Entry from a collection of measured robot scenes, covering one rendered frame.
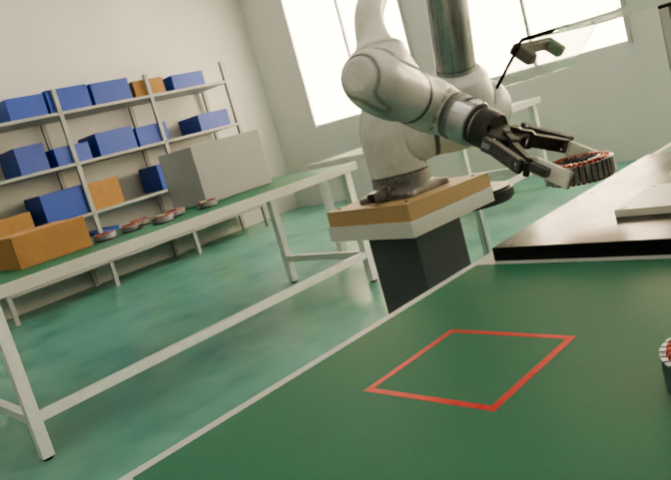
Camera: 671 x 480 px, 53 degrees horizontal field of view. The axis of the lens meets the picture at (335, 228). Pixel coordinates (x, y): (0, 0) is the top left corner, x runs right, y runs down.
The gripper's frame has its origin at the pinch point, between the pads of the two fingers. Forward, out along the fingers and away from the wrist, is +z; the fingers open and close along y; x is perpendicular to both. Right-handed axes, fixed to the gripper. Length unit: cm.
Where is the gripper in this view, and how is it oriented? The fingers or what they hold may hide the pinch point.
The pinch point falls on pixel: (578, 167)
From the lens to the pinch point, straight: 119.4
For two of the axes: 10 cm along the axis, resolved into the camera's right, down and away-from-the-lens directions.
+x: -1.0, 8.5, 5.2
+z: 7.0, 4.3, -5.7
